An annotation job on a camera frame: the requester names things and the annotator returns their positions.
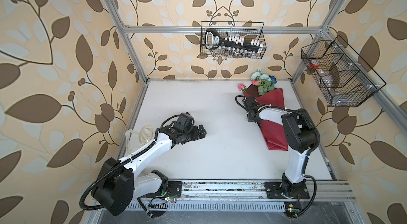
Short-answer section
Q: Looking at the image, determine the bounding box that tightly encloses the magenta fake rose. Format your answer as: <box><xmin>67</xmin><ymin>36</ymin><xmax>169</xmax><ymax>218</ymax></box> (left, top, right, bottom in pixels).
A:
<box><xmin>238</xmin><ymin>84</ymin><xmax>248</xmax><ymax>95</ymax></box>

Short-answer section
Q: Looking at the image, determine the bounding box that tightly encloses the pink fake rose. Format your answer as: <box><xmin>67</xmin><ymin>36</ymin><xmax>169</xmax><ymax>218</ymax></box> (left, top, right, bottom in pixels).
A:
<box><xmin>251</xmin><ymin>80</ymin><xmax>261</xmax><ymax>86</ymax></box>

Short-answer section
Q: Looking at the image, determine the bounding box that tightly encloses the light blue fake rose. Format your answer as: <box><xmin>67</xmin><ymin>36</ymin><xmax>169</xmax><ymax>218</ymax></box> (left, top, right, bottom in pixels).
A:
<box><xmin>251</xmin><ymin>69</ymin><xmax>276</xmax><ymax>96</ymax></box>

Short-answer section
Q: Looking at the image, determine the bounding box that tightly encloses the cream ribbon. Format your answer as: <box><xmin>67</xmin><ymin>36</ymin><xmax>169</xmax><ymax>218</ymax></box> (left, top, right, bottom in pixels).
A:
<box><xmin>125</xmin><ymin>125</ymin><xmax>154</xmax><ymax>155</ymax></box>

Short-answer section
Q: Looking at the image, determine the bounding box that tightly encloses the dark red wrapping paper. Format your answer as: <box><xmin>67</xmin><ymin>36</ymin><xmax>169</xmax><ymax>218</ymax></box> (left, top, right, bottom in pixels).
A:
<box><xmin>244</xmin><ymin>84</ymin><xmax>288</xmax><ymax>151</ymax></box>

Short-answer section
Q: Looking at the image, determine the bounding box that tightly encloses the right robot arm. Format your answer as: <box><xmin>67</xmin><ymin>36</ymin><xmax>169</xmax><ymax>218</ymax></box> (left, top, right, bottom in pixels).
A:
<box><xmin>235</xmin><ymin>95</ymin><xmax>321</xmax><ymax>219</ymax></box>

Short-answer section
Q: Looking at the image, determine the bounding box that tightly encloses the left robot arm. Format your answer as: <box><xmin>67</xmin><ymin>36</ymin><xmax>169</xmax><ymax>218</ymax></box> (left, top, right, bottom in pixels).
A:
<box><xmin>79</xmin><ymin>124</ymin><xmax>207</xmax><ymax>216</ymax></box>

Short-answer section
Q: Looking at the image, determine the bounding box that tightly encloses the black tool in basket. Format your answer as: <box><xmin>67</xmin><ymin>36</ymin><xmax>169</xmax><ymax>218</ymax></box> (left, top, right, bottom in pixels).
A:
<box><xmin>201</xmin><ymin>29</ymin><xmax>267</xmax><ymax>53</ymax></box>

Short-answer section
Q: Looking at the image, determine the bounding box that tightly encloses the plastic bottle red cap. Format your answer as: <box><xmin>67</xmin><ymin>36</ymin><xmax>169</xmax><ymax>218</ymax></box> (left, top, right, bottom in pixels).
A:
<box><xmin>308</xmin><ymin>60</ymin><xmax>340</xmax><ymax>92</ymax></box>

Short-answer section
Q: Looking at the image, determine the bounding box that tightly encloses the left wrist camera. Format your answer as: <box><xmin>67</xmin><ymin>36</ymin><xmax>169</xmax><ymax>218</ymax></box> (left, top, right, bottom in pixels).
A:
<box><xmin>176</xmin><ymin>112</ymin><xmax>195</xmax><ymax>131</ymax></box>

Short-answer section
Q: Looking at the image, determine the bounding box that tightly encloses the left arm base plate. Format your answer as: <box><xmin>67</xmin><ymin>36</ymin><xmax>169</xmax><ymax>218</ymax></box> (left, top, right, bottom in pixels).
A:
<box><xmin>145</xmin><ymin>180</ymin><xmax>183</xmax><ymax>199</ymax></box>

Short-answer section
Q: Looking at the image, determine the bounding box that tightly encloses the back wire basket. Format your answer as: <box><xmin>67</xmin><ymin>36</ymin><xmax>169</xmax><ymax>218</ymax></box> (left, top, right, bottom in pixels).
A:
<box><xmin>200</xmin><ymin>21</ymin><xmax>267</xmax><ymax>59</ymax></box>

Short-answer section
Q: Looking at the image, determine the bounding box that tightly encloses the wire basket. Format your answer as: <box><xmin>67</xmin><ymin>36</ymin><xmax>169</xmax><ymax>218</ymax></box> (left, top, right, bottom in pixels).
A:
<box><xmin>301</xmin><ymin>35</ymin><xmax>386</xmax><ymax>107</ymax></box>
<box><xmin>200</xmin><ymin>21</ymin><xmax>267</xmax><ymax>59</ymax></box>

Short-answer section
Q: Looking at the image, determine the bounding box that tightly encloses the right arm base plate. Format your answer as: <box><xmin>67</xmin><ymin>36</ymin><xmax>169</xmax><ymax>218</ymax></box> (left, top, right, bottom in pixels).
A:
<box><xmin>264</xmin><ymin>180</ymin><xmax>311</xmax><ymax>200</ymax></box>

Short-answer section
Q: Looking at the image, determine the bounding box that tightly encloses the right wire basket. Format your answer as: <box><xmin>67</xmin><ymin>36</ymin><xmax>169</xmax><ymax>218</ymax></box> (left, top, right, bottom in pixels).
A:
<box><xmin>301</xmin><ymin>35</ymin><xmax>386</xmax><ymax>107</ymax></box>

